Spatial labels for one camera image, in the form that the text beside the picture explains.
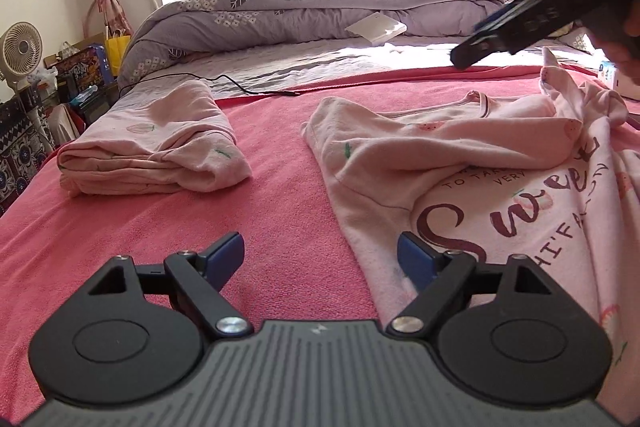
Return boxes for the pink strawberry print shirt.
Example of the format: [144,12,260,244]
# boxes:
[303,54,639,421]

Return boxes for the person's right hand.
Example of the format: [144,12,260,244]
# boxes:
[588,0,640,84]

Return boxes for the pink red bed blanket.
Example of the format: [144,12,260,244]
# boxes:
[0,65,640,425]

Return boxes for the folded pink pants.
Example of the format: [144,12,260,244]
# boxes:
[56,80,252,195]

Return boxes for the purple patterned duvet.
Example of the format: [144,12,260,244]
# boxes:
[117,0,512,91]

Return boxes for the patterned cloth covered cabinet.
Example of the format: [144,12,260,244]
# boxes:
[0,98,54,215]

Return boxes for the colourful toy box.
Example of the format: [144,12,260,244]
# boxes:
[55,44,114,92]

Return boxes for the light purple bed sheet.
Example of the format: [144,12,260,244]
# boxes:
[108,34,601,103]

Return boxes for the yellow shopping bag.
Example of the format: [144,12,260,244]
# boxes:
[105,34,131,77]

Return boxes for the beige desk fan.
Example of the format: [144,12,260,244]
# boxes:
[1,22,42,92]

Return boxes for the black charging cable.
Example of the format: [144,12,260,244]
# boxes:
[118,70,304,99]

